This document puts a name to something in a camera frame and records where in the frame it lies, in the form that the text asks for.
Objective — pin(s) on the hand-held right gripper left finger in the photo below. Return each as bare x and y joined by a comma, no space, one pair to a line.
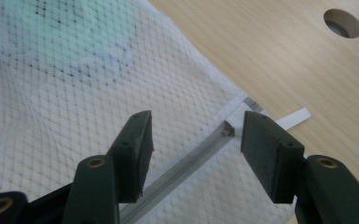
132,161

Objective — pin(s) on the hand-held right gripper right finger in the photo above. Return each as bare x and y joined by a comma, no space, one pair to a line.
270,155

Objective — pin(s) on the white mesh laundry bag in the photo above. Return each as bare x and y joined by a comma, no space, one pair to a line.
52,124

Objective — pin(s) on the teal cloth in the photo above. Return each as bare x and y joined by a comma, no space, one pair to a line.
71,34

